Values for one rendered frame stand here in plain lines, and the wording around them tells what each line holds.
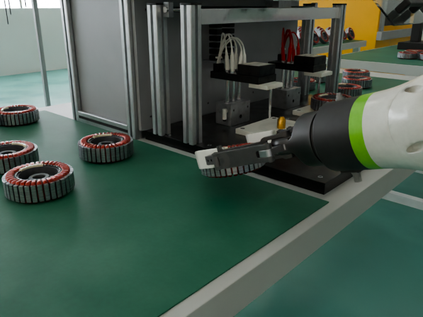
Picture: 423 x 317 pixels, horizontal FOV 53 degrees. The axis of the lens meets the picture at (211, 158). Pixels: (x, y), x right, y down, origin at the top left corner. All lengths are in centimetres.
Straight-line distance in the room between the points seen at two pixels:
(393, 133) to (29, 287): 43
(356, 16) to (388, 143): 423
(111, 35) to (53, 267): 63
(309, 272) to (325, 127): 138
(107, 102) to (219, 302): 71
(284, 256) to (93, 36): 74
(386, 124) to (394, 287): 145
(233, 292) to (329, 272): 140
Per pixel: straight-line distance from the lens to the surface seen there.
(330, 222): 69
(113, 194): 73
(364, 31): 467
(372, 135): 50
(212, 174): 69
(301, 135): 57
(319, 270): 190
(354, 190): 77
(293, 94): 125
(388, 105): 49
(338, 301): 175
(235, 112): 104
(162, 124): 96
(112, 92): 108
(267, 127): 100
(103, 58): 109
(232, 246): 57
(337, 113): 53
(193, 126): 89
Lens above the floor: 105
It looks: 20 degrees down
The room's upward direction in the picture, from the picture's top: straight up
